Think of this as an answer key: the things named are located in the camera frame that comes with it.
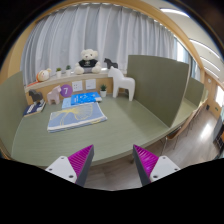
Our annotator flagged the white curtain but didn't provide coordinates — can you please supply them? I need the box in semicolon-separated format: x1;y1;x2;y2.
20;3;174;85

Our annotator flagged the left white wall socket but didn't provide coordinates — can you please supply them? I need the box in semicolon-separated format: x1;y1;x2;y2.
72;81;83;92

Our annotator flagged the potted plant on ledge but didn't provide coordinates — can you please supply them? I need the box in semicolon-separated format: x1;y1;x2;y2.
56;68;62;78
66;65;71;76

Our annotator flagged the blue patterned folded towel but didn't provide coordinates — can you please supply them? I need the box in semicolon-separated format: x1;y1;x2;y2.
47;102;107;132

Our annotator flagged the left potted plant on ledge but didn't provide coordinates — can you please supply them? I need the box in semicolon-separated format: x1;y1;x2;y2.
56;68;62;78

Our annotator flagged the small black horse figurine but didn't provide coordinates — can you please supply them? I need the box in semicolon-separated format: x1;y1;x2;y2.
104;58;118;69

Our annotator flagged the right potted plant on ledge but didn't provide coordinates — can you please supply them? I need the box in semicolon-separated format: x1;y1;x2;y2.
66;65;71;76

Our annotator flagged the purple round number sign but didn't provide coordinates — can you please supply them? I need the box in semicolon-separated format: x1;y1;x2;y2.
60;84;73;97

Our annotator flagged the right white wall socket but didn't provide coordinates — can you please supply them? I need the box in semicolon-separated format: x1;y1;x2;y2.
86;79;96;90

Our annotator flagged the wooden chair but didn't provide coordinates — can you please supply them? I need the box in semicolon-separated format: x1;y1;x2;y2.
162;101;206;152

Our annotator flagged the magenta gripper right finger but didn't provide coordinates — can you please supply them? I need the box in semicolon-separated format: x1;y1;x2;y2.
133;145;180;186

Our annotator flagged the white wall socket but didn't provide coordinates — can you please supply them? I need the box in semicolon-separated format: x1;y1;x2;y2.
86;79;96;90
72;81;83;92

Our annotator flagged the pink wooden horse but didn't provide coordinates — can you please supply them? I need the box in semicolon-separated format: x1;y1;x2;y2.
47;86;61;104

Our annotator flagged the large white wooden horse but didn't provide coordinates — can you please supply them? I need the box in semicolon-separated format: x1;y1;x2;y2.
108;67;135;101

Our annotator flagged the orange white plush toy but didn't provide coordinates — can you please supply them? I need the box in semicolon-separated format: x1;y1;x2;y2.
36;68;51;82

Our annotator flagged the small potted plant on desk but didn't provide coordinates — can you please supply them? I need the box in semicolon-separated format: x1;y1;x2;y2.
100;84;107;97

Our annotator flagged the green desk divider panel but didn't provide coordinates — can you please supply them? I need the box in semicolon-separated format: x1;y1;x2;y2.
127;55;189;127

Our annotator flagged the dark grey wooden horse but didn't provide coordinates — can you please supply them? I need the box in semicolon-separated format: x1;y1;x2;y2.
29;89;43;102

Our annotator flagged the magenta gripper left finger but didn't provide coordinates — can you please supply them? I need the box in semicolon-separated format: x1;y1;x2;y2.
46;145;94;187

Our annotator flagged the white teddy bear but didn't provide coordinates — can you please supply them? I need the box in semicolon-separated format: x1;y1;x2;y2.
74;49;101;75

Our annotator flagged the dark blue book stack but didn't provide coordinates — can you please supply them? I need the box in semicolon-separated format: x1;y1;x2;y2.
23;100;46;117

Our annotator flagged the green left divider panel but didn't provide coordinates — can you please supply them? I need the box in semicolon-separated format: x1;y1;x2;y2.
0;72;27;154

